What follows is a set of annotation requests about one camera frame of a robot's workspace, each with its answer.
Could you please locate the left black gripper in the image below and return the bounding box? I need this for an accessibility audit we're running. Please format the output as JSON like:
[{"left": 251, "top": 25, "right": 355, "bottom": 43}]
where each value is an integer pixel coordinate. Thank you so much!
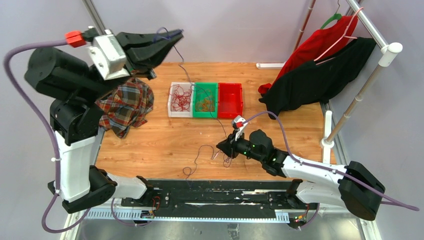
[{"left": 78, "top": 28, "right": 183, "bottom": 103}]

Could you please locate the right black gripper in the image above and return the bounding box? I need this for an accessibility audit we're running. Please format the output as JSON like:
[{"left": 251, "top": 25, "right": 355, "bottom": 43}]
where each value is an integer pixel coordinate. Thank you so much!
[{"left": 216, "top": 129, "right": 265, "bottom": 163}]

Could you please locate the orange cable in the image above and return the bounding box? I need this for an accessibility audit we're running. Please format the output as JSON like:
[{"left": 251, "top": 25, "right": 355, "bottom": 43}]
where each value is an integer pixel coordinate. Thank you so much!
[{"left": 194, "top": 89, "right": 217, "bottom": 113}]

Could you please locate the red cable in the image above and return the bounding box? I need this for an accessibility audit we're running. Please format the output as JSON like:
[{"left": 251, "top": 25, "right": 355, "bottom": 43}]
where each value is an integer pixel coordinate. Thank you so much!
[{"left": 169, "top": 84, "right": 194, "bottom": 114}]

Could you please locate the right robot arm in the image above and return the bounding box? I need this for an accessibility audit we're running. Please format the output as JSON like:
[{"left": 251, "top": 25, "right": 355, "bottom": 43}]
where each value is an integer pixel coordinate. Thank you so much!
[{"left": 216, "top": 129, "right": 386, "bottom": 221}]

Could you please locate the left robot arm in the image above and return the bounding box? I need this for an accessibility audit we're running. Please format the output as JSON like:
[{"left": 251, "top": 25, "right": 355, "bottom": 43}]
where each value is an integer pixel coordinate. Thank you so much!
[{"left": 24, "top": 28, "right": 183, "bottom": 213}]

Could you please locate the green plastic bin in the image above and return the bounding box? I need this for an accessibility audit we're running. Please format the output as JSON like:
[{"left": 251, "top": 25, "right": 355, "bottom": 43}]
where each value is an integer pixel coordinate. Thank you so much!
[{"left": 192, "top": 82, "right": 218, "bottom": 119}]

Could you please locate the red plastic bin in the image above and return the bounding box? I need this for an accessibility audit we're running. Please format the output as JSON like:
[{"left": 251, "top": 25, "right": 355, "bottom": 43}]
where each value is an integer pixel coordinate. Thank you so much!
[{"left": 217, "top": 82, "right": 244, "bottom": 119}]

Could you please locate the plaid flannel shirt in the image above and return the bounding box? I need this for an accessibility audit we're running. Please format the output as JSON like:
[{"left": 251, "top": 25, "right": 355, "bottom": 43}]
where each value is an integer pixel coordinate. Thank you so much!
[{"left": 96, "top": 78, "right": 155, "bottom": 139}]

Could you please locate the white plastic bin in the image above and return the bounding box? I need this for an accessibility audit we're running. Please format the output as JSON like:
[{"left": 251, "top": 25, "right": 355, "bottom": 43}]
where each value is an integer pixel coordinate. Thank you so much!
[{"left": 167, "top": 82, "right": 194, "bottom": 118}]

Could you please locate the white plastic strip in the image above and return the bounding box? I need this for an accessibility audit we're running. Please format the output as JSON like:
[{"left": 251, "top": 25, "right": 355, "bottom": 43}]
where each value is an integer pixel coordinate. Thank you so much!
[{"left": 256, "top": 62, "right": 285, "bottom": 70}]

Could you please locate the black shirt on hanger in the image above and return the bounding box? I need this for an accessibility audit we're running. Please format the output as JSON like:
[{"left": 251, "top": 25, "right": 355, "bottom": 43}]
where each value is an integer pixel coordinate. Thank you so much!
[{"left": 258, "top": 37, "right": 376, "bottom": 115}]

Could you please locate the red shirt on hanger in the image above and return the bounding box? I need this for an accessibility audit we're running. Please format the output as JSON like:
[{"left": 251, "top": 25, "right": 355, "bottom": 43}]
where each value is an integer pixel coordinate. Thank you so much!
[{"left": 258, "top": 15, "right": 358, "bottom": 98}]

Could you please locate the pink hanger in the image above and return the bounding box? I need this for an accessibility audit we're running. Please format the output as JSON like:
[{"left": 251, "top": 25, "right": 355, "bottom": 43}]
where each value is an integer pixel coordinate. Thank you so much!
[{"left": 313, "top": 7, "right": 364, "bottom": 62}]

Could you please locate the green hanger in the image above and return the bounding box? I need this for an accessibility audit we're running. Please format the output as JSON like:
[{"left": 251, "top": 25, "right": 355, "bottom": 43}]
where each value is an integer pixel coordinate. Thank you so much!
[{"left": 320, "top": 0, "right": 343, "bottom": 30}]

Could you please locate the metal clothes rack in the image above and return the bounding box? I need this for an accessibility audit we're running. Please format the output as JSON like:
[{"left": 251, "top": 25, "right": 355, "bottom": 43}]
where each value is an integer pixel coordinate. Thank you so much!
[{"left": 293, "top": 0, "right": 404, "bottom": 148}]

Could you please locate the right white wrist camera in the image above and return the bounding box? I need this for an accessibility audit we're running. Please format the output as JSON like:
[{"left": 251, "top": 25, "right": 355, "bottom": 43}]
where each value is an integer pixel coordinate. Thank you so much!
[{"left": 231, "top": 115, "right": 247, "bottom": 141}]

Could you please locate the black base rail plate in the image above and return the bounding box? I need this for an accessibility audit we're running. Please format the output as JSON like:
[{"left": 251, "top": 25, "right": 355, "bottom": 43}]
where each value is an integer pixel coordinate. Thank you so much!
[{"left": 113, "top": 179, "right": 317, "bottom": 220}]

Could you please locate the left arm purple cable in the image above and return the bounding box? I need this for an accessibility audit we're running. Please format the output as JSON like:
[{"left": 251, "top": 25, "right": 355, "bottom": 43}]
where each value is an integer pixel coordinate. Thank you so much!
[{"left": 3, "top": 30, "right": 153, "bottom": 234}]

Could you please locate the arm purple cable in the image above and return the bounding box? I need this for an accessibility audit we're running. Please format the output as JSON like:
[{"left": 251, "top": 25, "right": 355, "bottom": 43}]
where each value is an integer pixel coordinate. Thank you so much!
[
  {"left": 236, "top": 110, "right": 420, "bottom": 230},
  {"left": 3, "top": 30, "right": 153, "bottom": 234}
]

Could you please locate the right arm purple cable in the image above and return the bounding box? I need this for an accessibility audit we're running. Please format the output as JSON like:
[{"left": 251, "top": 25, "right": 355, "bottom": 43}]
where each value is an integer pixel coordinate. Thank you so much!
[{"left": 236, "top": 110, "right": 420, "bottom": 230}]

